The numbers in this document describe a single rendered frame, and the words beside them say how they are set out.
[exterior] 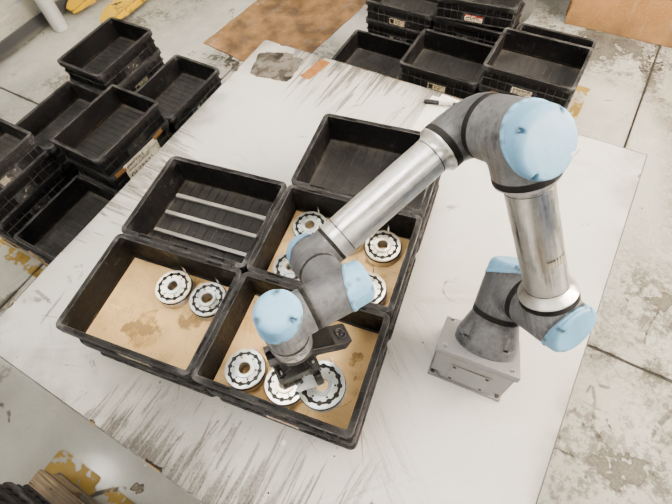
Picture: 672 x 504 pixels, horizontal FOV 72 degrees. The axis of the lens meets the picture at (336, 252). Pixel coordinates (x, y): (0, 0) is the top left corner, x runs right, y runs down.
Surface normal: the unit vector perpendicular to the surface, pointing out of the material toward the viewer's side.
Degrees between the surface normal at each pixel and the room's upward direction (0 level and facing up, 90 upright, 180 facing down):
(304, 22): 0
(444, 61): 0
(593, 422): 0
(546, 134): 53
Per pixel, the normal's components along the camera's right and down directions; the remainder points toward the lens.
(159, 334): -0.08, -0.51
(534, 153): 0.33, 0.29
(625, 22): -0.49, 0.58
